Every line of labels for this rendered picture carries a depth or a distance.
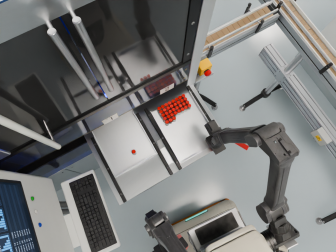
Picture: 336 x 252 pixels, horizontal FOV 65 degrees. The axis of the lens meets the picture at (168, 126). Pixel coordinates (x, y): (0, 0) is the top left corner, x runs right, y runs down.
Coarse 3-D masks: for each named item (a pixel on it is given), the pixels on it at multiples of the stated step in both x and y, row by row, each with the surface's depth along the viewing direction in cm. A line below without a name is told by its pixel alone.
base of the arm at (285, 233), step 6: (288, 222) 111; (270, 228) 108; (276, 228) 103; (282, 228) 103; (288, 228) 105; (294, 228) 108; (276, 234) 105; (282, 234) 104; (288, 234) 104; (294, 234) 106; (276, 240) 106; (282, 240) 105; (288, 240) 105; (276, 246) 104
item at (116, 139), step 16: (128, 112) 153; (96, 128) 150; (112, 128) 150; (128, 128) 150; (112, 144) 148; (128, 144) 148; (144, 144) 148; (112, 160) 146; (128, 160) 146; (144, 160) 145
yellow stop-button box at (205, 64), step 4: (204, 56) 146; (200, 60) 145; (204, 60) 145; (208, 60) 145; (200, 64) 145; (204, 64) 145; (208, 64) 145; (200, 68) 144; (204, 68) 144; (208, 68) 147; (200, 72) 147
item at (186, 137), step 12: (192, 96) 152; (192, 108) 154; (156, 120) 152; (180, 120) 152; (192, 120) 152; (204, 120) 152; (168, 132) 150; (180, 132) 150; (192, 132) 150; (204, 132) 150; (168, 144) 148; (180, 144) 148; (192, 144) 148; (204, 144) 148; (180, 156) 147; (192, 156) 145
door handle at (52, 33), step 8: (48, 24) 61; (48, 32) 58; (56, 32) 59; (56, 40) 60; (64, 48) 64; (64, 56) 67; (72, 56) 69; (72, 64) 71; (80, 72) 76; (88, 80) 83; (88, 88) 87; (96, 96) 94
